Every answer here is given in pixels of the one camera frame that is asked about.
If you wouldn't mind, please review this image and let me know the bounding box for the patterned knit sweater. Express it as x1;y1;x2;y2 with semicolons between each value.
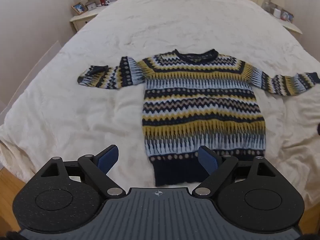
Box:
77;49;320;187

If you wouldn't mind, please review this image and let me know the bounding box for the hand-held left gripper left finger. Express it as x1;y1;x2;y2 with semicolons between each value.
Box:
40;144;127;197

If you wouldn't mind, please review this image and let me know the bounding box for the wooden photo frame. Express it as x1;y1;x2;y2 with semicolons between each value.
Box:
71;2;88;15

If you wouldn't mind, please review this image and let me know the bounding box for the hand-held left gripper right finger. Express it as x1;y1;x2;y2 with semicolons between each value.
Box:
192;145;279;196

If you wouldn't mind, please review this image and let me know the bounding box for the bed with cream blanket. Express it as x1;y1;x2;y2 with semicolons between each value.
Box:
0;0;320;203

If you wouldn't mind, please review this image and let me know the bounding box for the white nightstand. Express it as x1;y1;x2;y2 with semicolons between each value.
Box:
262;2;303;34
70;0;117;33

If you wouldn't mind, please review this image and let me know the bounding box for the silver photo frame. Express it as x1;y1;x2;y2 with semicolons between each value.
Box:
280;9;294;22

